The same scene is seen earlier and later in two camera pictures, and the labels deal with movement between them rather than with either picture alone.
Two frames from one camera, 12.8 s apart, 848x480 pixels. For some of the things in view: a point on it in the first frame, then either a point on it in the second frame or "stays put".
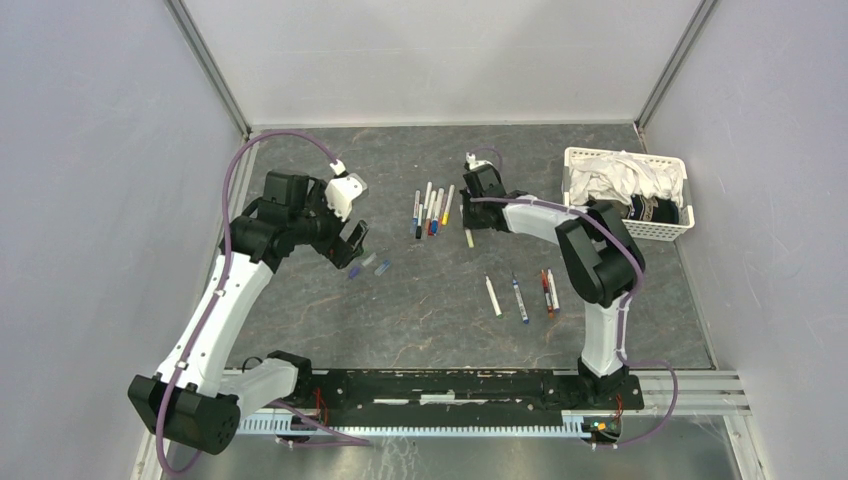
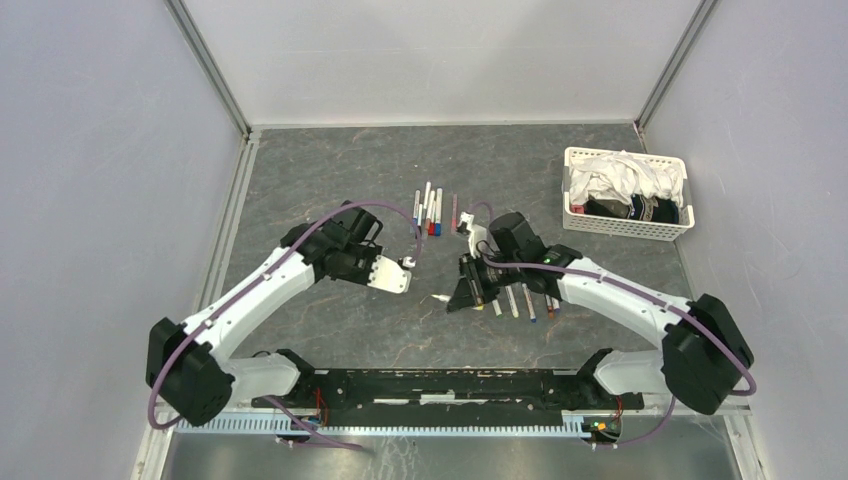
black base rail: x=336 y=396 stays put
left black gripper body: x=324 y=235 to x=359 y=264
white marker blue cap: x=438 y=207 stays put
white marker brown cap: x=431 y=210 stays put
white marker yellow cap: x=445 y=218 to x=447 y=298
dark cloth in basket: x=653 y=209 stays put
